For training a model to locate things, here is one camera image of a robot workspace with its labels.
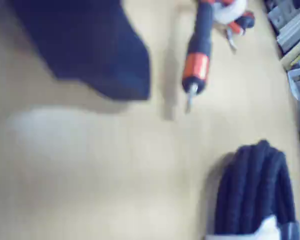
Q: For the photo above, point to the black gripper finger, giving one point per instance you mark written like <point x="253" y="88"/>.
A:
<point x="90" y="45"/>

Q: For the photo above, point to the yellowish wooden strip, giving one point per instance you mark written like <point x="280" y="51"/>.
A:
<point x="296" y="56"/>

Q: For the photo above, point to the grey metal frame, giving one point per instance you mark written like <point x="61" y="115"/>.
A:
<point x="290" y="27"/>

